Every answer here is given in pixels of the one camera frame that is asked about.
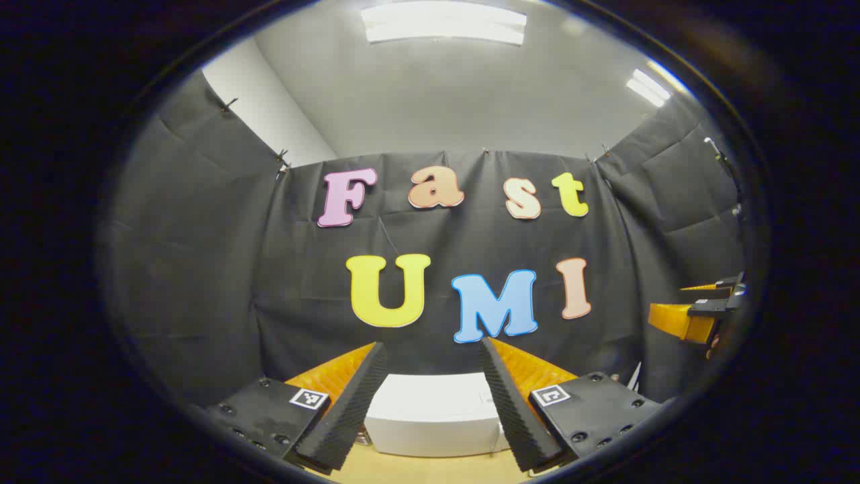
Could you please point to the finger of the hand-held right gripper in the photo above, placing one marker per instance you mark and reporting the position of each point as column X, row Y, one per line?
column 678, row 321
column 722, row 282

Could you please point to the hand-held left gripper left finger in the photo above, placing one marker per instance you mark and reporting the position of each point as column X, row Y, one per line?
column 349, row 410

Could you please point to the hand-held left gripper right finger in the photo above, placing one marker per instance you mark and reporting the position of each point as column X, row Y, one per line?
column 514, row 417

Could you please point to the white microwave oven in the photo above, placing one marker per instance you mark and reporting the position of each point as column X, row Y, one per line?
column 430, row 417

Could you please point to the white panel edge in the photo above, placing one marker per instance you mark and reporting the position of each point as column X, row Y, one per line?
column 635, row 378

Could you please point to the small ceiling light panel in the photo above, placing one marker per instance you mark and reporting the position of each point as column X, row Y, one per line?
column 648, row 86

